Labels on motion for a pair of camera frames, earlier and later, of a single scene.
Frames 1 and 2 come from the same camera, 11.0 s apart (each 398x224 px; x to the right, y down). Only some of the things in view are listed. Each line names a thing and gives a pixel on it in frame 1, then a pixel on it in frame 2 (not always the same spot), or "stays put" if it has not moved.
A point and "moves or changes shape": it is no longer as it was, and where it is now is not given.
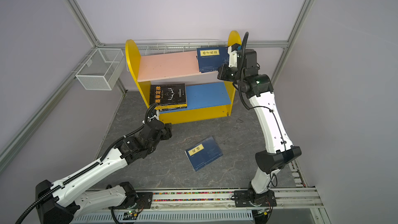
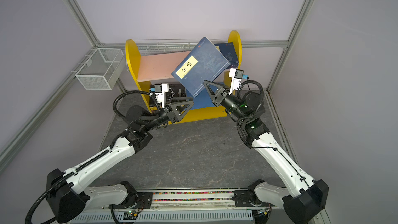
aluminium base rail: (295, 198) stays put
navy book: (211, 59) moves or changes shape
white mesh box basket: (102, 70) stays put
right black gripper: (225, 71) → (227, 100)
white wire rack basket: (156, 46) stays put
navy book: (203, 153) → (205, 62)
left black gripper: (167, 131) → (170, 114)
